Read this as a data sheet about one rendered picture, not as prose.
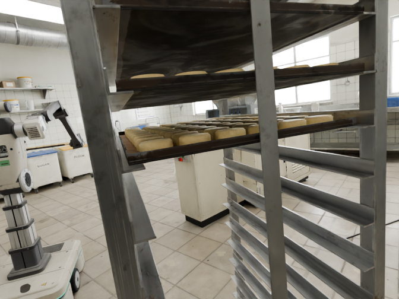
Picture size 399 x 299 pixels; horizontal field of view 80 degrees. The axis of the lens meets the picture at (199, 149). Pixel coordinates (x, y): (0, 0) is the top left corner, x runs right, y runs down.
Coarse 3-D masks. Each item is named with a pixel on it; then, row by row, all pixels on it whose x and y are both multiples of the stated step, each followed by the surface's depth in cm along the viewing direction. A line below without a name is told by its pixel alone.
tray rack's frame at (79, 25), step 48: (384, 0) 38; (96, 48) 25; (384, 48) 40; (96, 96) 26; (384, 96) 41; (96, 144) 27; (384, 144) 42; (384, 192) 44; (384, 240) 46; (384, 288) 47
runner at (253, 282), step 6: (234, 258) 110; (234, 264) 106; (240, 264) 104; (240, 270) 102; (246, 270) 100; (246, 276) 98; (252, 276) 95; (252, 282) 94; (258, 282) 91; (252, 288) 91; (258, 288) 91; (264, 288) 88; (258, 294) 88; (264, 294) 88; (270, 294) 84
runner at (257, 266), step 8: (232, 240) 109; (240, 248) 102; (240, 256) 97; (248, 256) 96; (248, 264) 91; (256, 264) 90; (256, 272) 86; (264, 272) 86; (264, 280) 82; (288, 296) 74
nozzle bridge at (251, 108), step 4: (252, 104) 253; (256, 104) 257; (232, 108) 270; (236, 108) 266; (240, 108) 272; (244, 108) 268; (248, 108) 253; (252, 108) 253; (256, 108) 257; (208, 112) 303; (212, 112) 307; (216, 112) 302; (232, 112) 282; (236, 112) 278; (240, 112) 273; (244, 112) 269; (248, 112) 254; (252, 112) 253; (256, 112) 258; (208, 116) 303; (212, 116) 307; (216, 116) 304
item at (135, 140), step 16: (144, 128) 80; (160, 128) 65; (176, 128) 65; (192, 128) 54; (208, 128) 48; (224, 128) 43; (240, 128) 39; (256, 128) 40; (128, 144) 53; (144, 144) 34; (160, 144) 34; (176, 144) 41
